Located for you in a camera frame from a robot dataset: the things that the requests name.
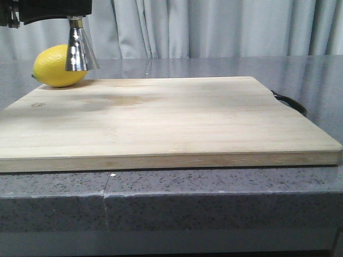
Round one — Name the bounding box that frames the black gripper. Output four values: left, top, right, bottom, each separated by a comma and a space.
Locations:
0, 0, 92, 28

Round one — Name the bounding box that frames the steel double jigger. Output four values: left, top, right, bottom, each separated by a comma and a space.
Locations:
65, 16, 100, 72

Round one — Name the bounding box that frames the yellow lemon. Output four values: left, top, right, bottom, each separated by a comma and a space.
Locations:
32, 44, 88, 87

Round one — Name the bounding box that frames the grey curtain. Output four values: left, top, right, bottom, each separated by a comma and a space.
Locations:
0, 0, 343, 61

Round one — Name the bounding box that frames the wooden cutting board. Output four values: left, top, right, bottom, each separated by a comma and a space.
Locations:
1, 77, 342, 172

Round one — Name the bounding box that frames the black cutting board handle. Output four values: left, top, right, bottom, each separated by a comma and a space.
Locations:
271, 90, 307, 117

